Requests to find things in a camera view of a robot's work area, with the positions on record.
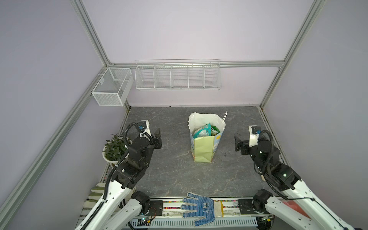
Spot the yellow green spring tea bag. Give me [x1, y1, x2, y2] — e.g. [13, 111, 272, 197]
[210, 126, 221, 136]

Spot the teal candy bag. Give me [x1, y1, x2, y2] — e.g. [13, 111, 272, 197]
[193, 124, 211, 139]

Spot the white paper bag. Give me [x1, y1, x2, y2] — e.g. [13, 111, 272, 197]
[187, 112, 228, 163]

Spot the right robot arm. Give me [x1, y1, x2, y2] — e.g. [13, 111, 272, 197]
[234, 126, 354, 230]

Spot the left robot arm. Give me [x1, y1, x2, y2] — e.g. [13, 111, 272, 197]
[76, 120, 162, 230]

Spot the potted green plant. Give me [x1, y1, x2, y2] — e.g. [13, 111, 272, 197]
[102, 134, 127, 167]

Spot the white mesh box basket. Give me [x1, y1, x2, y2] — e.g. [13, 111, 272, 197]
[92, 68, 134, 107]

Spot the blue dotted work glove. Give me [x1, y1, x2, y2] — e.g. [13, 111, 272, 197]
[180, 192, 224, 227]

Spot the pink watering can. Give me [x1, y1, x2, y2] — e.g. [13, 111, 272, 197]
[283, 200, 310, 218]

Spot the white green glove left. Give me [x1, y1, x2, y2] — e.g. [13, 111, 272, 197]
[81, 183, 105, 216]

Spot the white wire shelf basket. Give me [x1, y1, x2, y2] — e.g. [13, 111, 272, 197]
[135, 59, 222, 91]

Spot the white slotted cable duct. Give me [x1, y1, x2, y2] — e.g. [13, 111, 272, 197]
[130, 217, 258, 230]

